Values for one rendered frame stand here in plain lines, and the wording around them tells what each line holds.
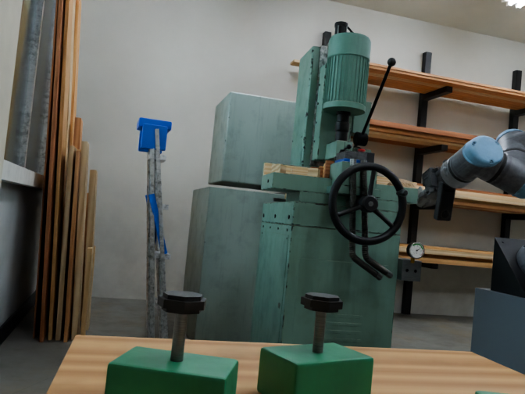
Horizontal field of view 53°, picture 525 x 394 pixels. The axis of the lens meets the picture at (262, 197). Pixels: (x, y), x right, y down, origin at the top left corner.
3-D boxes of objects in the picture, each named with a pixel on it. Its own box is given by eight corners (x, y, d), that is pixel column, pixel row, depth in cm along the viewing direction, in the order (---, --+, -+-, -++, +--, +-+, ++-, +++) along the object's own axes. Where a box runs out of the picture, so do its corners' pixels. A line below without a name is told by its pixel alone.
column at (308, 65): (296, 204, 232) (312, 44, 235) (284, 205, 254) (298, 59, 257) (344, 209, 237) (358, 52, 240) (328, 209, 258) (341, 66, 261)
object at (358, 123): (352, 132, 237) (355, 99, 238) (345, 135, 246) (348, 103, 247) (369, 134, 239) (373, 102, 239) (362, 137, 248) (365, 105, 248)
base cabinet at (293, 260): (272, 418, 192) (290, 224, 195) (245, 370, 249) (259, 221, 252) (386, 420, 201) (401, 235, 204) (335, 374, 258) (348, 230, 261)
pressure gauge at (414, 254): (408, 263, 198) (410, 241, 198) (403, 262, 202) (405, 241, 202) (423, 264, 199) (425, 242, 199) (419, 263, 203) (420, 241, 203)
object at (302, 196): (299, 201, 197) (300, 191, 197) (285, 202, 217) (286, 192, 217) (398, 212, 205) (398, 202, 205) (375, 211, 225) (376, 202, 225)
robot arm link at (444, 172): (478, 184, 148) (447, 180, 146) (469, 191, 152) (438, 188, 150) (474, 155, 151) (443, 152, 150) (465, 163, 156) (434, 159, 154)
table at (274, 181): (276, 186, 185) (278, 170, 186) (259, 189, 215) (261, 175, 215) (433, 203, 197) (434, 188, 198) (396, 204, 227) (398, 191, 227)
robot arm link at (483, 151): (502, 171, 136) (468, 153, 135) (475, 190, 147) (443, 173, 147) (509, 143, 140) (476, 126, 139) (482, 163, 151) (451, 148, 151)
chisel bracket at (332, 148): (335, 160, 212) (337, 139, 212) (323, 163, 226) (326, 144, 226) (352, 162, 213) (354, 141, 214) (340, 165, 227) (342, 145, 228)
